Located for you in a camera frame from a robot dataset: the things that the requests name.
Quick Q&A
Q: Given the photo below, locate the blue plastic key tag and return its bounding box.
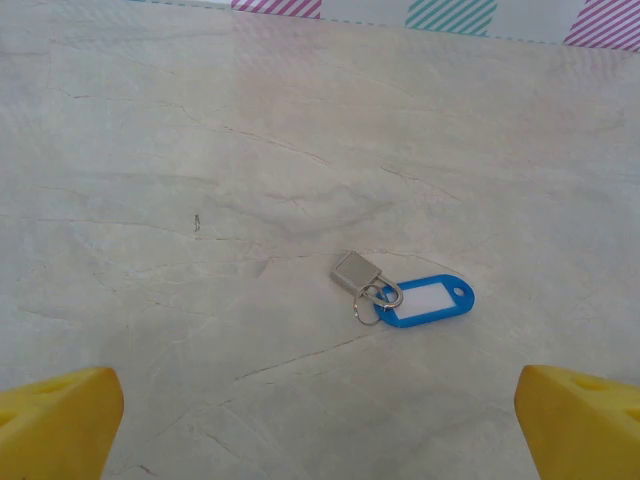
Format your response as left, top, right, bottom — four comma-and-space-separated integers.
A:
374, 273, 476, 330

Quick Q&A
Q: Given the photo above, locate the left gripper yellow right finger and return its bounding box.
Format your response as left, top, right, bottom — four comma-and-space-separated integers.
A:
514, 364, 640, 480

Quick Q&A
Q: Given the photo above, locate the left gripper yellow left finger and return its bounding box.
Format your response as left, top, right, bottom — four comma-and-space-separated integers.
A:
0, 366, 125, 480

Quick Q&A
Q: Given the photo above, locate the silver key ring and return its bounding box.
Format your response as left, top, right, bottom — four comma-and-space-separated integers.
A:
351, 282, 389, 326

